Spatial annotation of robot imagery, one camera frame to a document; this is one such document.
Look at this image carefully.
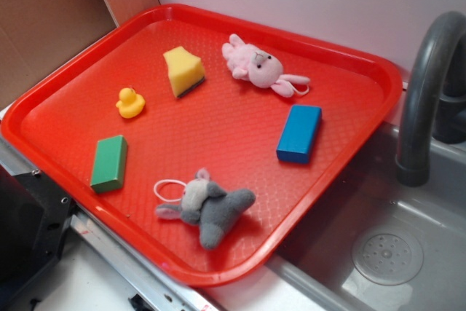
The gray plush animal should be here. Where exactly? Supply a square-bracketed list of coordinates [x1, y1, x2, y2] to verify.
[154, 168, 256, 251]

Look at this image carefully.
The pink plush animal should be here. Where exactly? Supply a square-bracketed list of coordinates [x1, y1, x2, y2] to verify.
[221, 34, 310, 98]

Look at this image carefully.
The red plastic tray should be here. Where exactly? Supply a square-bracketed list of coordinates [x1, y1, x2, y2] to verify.
[1, 4, 402, 287]

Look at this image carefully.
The blue wooden block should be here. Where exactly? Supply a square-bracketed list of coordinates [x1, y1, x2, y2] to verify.
[276, 105, 322, 164]

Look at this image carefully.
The yellow sponge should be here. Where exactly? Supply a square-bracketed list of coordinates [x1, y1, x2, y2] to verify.
[163, 46, 205, 98]

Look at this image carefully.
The yellow rubber duck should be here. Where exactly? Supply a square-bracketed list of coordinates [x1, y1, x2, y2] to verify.
[116, 87, 146, 119]

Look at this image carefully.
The green wooden block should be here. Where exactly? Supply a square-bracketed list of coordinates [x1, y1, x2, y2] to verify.
[90, 135, 127, 194]

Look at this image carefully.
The gray toy sink basin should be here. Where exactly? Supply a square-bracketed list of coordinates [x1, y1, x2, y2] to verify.
[268, 124, 465, 310]

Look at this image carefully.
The gray toy faucet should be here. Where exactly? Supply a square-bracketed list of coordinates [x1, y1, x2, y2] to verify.
[395, 11, 465, 186]

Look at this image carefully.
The brown cardboard panel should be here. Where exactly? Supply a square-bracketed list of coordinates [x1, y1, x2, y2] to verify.
[0, 0, 160, 108]

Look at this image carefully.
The silver metal rail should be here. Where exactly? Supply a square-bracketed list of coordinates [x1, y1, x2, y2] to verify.
[1, 141, 213, 310]

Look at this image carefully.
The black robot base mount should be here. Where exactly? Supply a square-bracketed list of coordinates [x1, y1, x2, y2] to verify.
[1, 168, 74, 310]

